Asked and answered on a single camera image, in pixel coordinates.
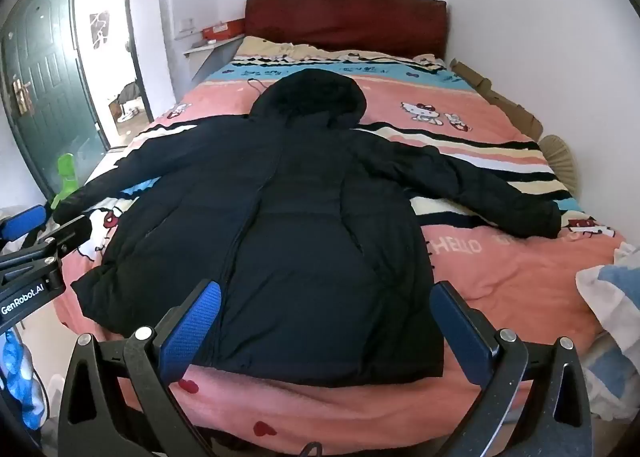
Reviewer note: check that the brown cardboard sheet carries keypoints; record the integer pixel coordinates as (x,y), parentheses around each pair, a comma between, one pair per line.
(510,109)

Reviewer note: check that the red box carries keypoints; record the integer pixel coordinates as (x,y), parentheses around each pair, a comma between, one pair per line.
(222,30)

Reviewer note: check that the white bedside shelf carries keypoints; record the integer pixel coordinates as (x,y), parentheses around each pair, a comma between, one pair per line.
(212,49)

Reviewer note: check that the dark red headboard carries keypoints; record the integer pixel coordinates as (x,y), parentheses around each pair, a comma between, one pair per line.
(345,19)

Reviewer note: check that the green door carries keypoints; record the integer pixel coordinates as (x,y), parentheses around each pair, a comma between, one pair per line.
(45,72)

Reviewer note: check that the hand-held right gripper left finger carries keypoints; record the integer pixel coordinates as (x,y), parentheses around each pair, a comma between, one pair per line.
(192,332)

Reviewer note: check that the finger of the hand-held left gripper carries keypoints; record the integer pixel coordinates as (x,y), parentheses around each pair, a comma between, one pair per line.
(70,233)
(25,219)

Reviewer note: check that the woven hand fan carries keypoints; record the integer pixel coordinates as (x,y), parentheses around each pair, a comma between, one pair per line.
(557,157)

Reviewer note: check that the blue and white bag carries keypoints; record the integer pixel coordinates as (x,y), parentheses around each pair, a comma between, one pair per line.
(20,377)

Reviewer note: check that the green plastic object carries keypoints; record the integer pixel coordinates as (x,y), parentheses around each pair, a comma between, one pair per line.
(67,179)

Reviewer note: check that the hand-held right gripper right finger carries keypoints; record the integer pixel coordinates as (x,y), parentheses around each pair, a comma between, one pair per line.
(460,332)

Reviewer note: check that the white and blue cloth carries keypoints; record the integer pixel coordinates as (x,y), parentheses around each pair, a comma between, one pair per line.
(610,297)

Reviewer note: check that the grey paper door decoration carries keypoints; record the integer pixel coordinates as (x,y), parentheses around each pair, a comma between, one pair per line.
(99,29)

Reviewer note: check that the white shoes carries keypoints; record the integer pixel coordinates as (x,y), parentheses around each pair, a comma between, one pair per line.
(129,113)

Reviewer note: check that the pink striped printed blanket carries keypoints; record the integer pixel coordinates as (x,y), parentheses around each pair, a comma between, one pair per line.
(500,262)

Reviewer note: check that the black hooded jacket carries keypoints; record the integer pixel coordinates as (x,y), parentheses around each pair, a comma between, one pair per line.
(310,217)

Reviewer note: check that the white wall socket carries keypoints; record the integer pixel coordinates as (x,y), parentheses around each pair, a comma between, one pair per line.
(185,28)

